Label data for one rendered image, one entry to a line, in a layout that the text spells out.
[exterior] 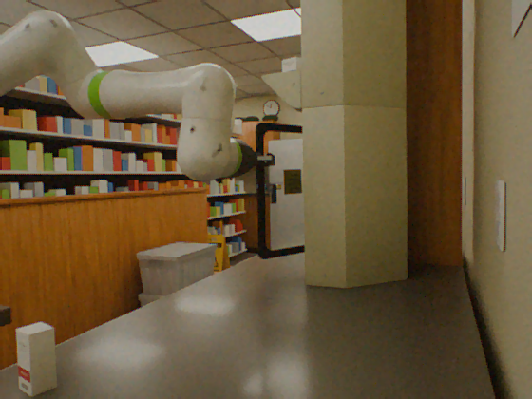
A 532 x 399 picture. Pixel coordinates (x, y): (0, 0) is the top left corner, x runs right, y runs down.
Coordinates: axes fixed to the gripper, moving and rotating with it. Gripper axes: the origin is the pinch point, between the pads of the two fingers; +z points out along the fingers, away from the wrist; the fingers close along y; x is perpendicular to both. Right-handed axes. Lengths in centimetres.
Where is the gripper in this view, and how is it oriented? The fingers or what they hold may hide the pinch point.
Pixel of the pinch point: (268, 160)
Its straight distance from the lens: 117.6
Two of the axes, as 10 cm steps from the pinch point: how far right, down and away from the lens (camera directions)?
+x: 0.2, 10.0, 0.5
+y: -9.2, 0.0, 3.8
